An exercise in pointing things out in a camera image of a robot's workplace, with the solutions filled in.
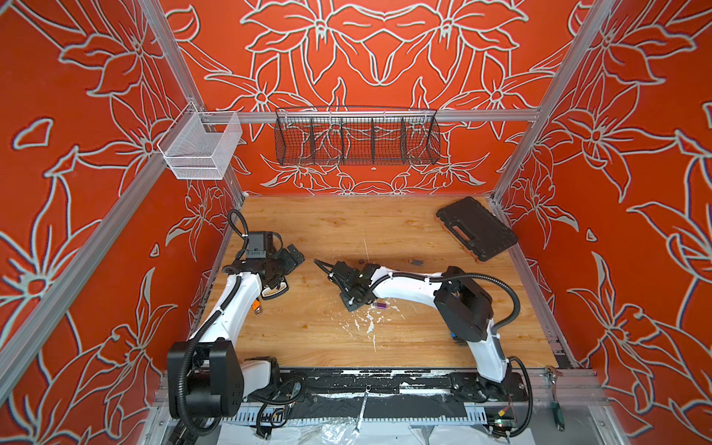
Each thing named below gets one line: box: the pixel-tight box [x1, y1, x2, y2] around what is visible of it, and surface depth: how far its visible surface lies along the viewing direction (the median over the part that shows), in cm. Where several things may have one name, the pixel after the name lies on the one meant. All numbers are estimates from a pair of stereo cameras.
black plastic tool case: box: [435, 196, 519, 262], surface depth 105 cm
